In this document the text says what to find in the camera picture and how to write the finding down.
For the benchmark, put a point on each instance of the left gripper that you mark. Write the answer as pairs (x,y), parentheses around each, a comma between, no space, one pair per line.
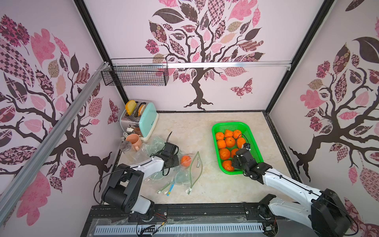
(175,162)

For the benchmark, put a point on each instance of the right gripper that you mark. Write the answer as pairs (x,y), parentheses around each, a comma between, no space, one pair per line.
(240,158)

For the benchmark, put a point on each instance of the orange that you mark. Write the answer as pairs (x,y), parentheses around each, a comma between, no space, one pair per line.
(227,165)
(228,133)
(230,142)
(221,144)
(237,134)
(224,154)
(219,136)
(240,142)
(233,152)

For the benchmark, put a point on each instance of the green plastic basket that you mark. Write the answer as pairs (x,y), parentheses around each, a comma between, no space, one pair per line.
(246,133)

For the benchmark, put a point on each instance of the green-zip bag of oranges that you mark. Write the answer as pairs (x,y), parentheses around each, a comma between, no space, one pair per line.
(153,164)

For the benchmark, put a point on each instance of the blue-zip clear bag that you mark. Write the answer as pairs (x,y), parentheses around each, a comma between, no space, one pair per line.
(170,189)

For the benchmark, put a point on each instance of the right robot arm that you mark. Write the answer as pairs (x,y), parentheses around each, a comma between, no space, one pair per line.
(319,210)

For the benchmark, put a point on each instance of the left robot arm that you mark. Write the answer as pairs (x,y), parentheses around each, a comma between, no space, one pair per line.
(123,188)

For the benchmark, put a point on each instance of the pink ceramic mug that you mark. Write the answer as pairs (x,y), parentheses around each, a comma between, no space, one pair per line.
(135,141)

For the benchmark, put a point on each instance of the mint green toaster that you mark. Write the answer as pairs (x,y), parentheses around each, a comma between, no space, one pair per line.
(142,121)

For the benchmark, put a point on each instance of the clear glass cup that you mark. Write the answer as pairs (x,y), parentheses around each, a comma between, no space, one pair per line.
(125,146)

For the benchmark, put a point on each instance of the yellow toast slice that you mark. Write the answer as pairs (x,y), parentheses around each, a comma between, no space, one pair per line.
(130,107)

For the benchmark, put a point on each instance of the white cable duct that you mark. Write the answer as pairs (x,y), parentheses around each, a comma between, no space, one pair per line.
(177,229)

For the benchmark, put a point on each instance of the black wire wall basket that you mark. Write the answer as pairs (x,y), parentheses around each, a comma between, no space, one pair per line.
(136,72)

